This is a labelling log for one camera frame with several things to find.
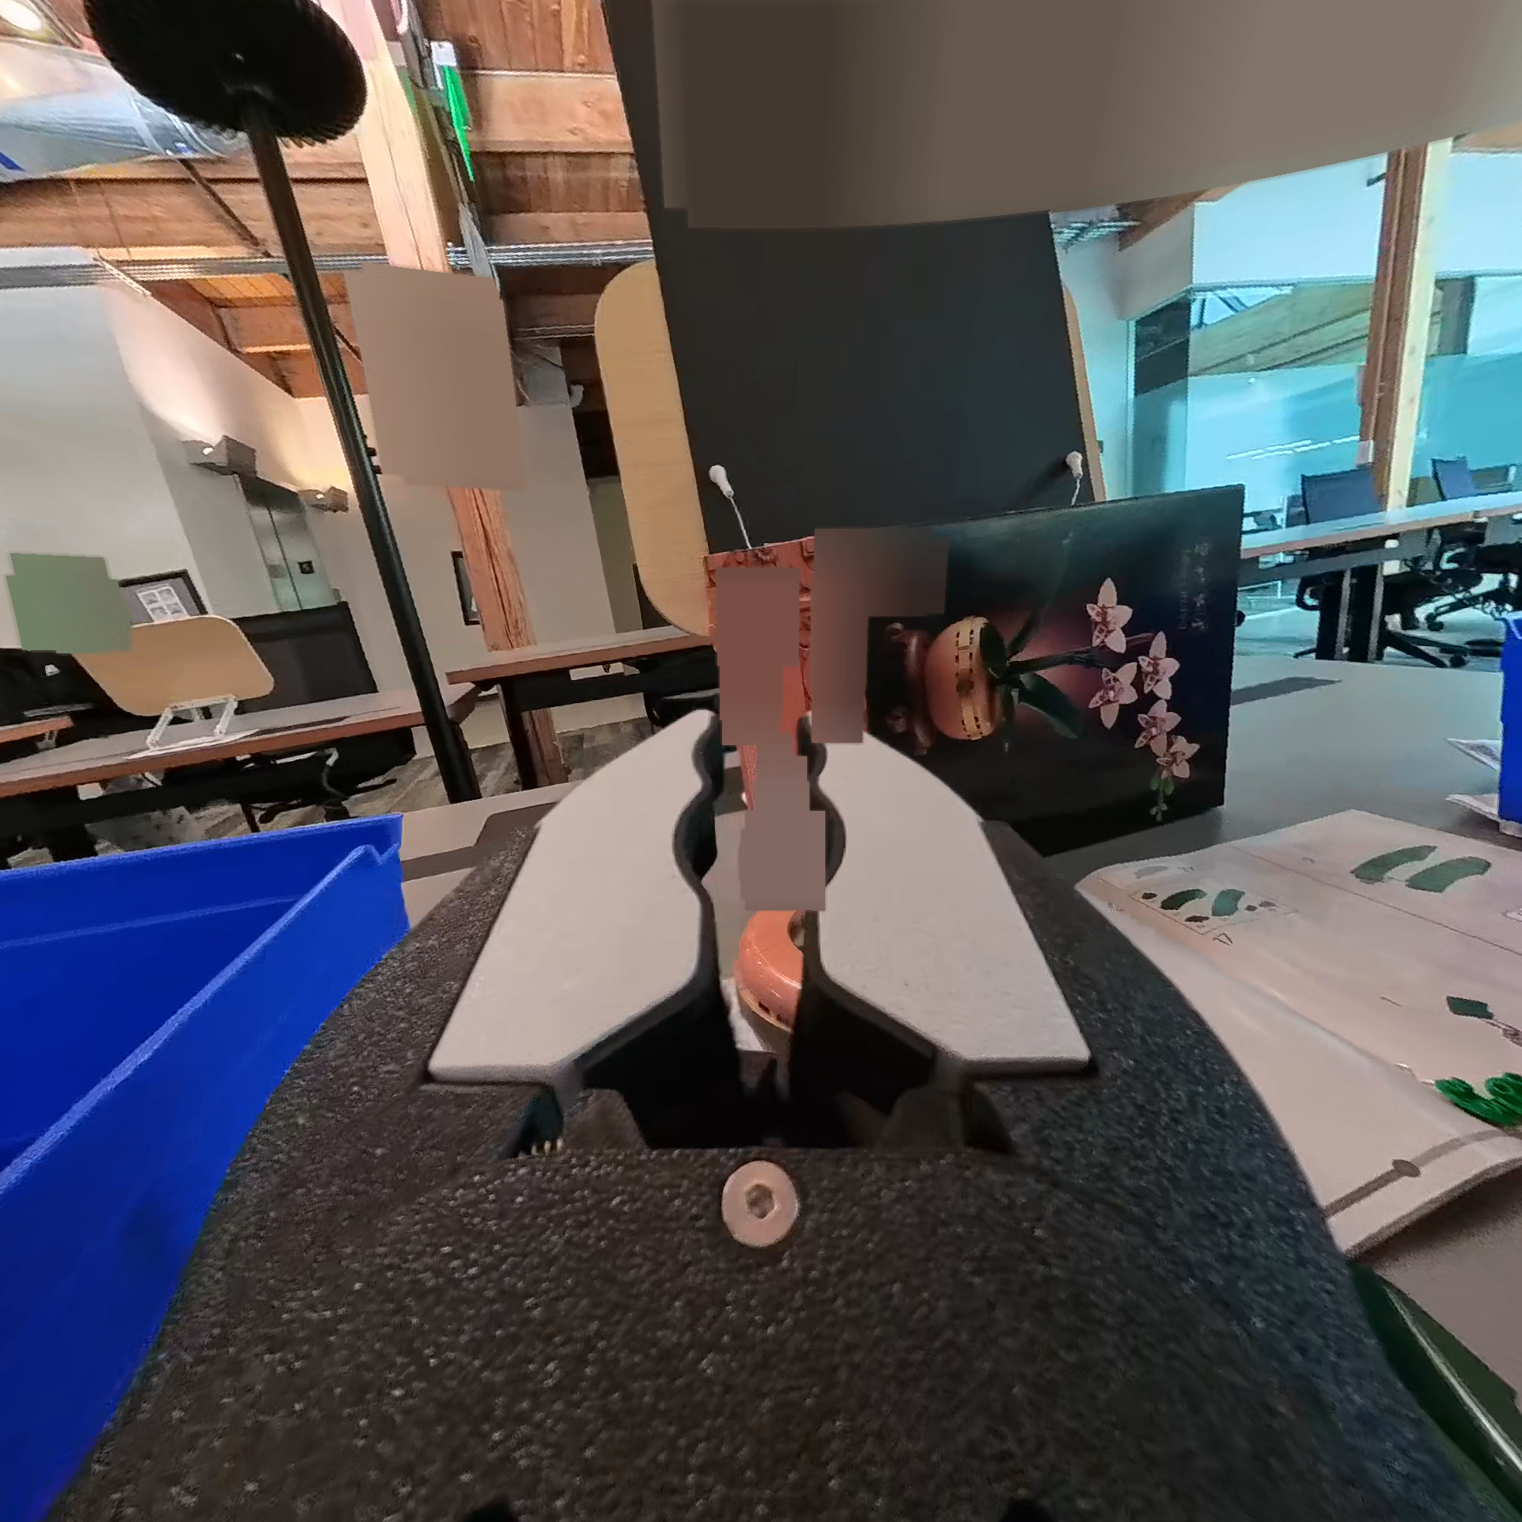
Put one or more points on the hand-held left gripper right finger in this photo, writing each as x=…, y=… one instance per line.
x=940, y=938

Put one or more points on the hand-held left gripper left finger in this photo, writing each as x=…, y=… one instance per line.
x=596, y=915

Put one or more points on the terracotta brick flower pot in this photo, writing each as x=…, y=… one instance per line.
x=768, y=975

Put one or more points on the grey desk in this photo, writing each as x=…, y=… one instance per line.
x=1333, y=737

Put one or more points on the long white office desk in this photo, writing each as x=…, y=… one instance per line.
x=1367, y=534

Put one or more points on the dark orchid picture box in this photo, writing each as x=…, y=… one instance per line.
x=1070, y=665

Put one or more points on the open instruction booklet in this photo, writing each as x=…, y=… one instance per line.
x=1333, y=998

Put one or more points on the brown office table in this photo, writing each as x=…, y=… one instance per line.
x=239, y=730

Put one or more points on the clear acrylic stand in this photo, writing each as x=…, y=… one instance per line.
x=188, y=723

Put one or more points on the blue plastic bin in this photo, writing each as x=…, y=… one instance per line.
x=144, y=1011

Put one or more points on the light wooden rounded board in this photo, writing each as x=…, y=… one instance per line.
x=650, y=451

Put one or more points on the black lamp pole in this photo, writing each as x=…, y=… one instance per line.
x=358, y=475

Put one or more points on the dark upright panel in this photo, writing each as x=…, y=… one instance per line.
x=869, y=391

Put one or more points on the green brick pieces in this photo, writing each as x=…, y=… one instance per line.
x=1485, y=1094

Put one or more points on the black office chair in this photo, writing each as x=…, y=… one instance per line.
x=1351, y=523

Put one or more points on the small blue bin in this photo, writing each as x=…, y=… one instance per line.
x=1512, y=719

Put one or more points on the dark green tray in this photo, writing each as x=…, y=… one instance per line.
x=1445, y=1391

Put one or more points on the black round lamp head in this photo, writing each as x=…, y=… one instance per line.
x=226, y=65

